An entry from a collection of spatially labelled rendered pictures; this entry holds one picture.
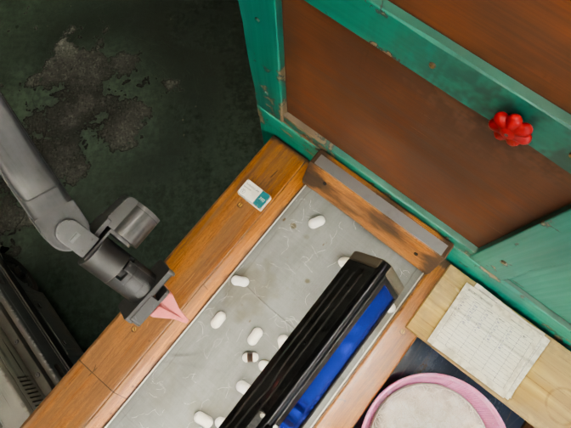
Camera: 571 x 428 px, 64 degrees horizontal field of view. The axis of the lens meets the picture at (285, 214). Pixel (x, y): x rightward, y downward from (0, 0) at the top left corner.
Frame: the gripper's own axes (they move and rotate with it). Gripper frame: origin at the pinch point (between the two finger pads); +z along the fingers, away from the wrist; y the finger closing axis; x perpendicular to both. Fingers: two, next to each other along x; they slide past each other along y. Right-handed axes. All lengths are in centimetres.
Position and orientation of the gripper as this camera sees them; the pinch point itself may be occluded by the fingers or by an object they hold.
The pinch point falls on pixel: (183, 318)
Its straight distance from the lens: 82.1
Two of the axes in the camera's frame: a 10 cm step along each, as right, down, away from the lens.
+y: 6.4, -7.5, 2.0
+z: 6.0, 6.4, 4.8
